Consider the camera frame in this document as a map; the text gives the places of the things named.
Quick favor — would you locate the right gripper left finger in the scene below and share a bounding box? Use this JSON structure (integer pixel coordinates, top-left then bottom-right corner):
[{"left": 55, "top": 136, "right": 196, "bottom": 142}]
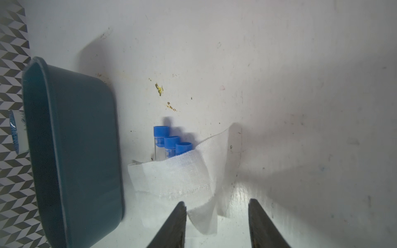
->
[{"left": 147, "top": 201, "right": 187, "bottom": 248}]

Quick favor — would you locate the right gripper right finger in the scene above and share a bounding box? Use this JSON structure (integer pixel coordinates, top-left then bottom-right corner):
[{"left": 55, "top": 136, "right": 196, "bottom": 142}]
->
[{"left": 248, "top": 198, "right": 291, "bottom": 248}]

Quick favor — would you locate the blue capped test tube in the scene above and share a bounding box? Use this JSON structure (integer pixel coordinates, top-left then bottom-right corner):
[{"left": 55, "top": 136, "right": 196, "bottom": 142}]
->
[
  {"left": 154, "top": 126, "right": 170, "bottom": 161},
  {"left": 164, "top": 136, "right": 181, "bottom": 159},
  {"left": 175, "top": 142, "right": 193, "bottom": 156}
]

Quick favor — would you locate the teal rectangular plastic tray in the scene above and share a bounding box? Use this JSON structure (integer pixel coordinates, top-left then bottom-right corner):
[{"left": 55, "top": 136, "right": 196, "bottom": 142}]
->
[{"left": 22, "top": 57, "right": 124, "bottom": 248}]

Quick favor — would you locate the white gauze cloth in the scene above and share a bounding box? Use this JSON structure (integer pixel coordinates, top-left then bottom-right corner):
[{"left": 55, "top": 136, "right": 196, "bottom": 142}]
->
[{"left": 128, "top": 129, "right": 230, "bottom": 237}]

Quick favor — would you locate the blue patterned small bowl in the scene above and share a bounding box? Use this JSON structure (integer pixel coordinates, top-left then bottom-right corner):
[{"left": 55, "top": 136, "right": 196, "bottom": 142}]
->
[{"left": 9, "top": 110, "right": 29, "bottom": 155}]

